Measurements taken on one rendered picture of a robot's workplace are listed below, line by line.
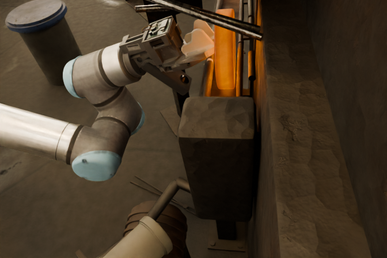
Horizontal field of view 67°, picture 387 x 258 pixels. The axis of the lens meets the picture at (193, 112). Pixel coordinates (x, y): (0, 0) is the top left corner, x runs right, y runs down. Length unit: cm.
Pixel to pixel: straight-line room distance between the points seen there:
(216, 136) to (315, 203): 16
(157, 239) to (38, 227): 100
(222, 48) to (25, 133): 43
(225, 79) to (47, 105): 145
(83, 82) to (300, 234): 56
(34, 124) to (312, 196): 57
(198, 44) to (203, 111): 22
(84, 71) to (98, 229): 75
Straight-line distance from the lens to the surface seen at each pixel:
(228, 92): 61
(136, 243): 42
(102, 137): 65
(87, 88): 68
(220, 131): 35
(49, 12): 178
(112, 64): 62
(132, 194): 128
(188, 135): 36
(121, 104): 71
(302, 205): 23
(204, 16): 40
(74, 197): 138
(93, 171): 66
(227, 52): 52
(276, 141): 25
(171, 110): 152
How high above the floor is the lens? 107
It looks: 46 degrees down
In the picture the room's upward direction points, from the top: 9 degrees counter-clockwise
